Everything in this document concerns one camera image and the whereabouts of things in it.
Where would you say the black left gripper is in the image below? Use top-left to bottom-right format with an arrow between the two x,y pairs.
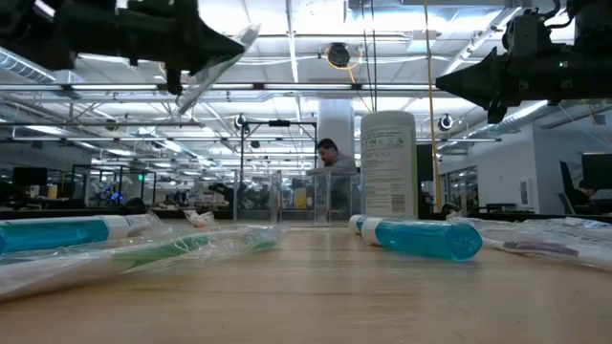
56,0 -> 247,97

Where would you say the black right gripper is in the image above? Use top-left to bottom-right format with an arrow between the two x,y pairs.
435,45 -> 575,125

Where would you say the teal toothbrush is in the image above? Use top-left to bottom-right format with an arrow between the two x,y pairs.
175,23 -> 262,116

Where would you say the blue toothbrush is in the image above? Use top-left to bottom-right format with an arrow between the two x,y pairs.
523,215 -> 612,230
447,215 -> 612,240

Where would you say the teal mouthwash bottle white cap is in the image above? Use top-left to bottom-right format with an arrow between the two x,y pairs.
0,214 -> 131,254
361,217 -> 484,263

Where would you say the clear white toothbrush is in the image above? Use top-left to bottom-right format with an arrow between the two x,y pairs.
184,209 -> 217,228

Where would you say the black panel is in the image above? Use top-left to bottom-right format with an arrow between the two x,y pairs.
415,142 -> 435,183

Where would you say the white wipes canister green label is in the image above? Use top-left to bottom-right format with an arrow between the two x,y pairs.
360,110 -> 419,220

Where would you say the black office chair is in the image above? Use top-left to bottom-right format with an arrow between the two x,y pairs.
558,160 -> 594,215

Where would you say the black monitor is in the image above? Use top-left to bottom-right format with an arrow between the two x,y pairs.
11,166 -> 49,187
580,151 -> 612,191

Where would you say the white building column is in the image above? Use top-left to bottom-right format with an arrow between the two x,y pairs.
317,98 -> 356,159

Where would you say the purple white wrapped toothbrush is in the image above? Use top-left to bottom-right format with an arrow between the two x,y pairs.
477,232 -> 612,274

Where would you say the person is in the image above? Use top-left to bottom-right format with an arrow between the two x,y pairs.
305,138 -> 360,214

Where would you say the green wrapped toothbrush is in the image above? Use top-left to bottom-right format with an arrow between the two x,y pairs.
0,223 -> 291,302

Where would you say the clear acrylic organizer box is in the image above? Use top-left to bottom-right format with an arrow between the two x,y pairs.
232,169 -> 364,226

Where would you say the silver ventilation duct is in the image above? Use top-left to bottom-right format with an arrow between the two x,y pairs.
0,47 -> 61,86
468,100 -> 612,140

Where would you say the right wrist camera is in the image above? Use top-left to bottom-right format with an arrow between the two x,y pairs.
500,10 -> 549,54

